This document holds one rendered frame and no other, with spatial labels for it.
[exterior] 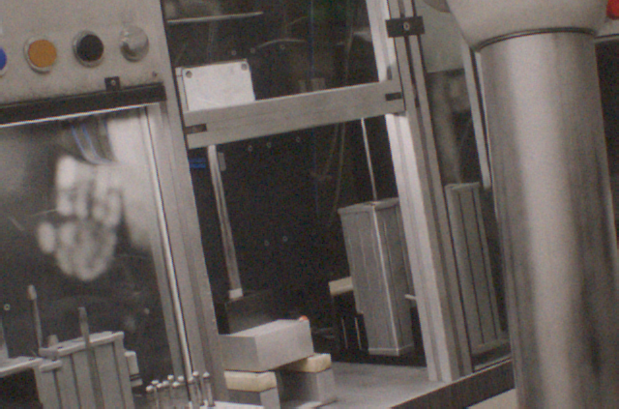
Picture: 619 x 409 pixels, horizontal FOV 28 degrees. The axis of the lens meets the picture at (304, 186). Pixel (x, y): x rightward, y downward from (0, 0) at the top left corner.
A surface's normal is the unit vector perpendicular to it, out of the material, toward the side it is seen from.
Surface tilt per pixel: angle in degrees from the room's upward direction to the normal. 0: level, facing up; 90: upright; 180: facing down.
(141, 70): 90
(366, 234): 90
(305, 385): 90
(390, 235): 90
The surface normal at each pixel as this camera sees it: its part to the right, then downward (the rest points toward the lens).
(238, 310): 0.64, -0.07
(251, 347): -0.75, 0.16
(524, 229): -0.67, -0.01
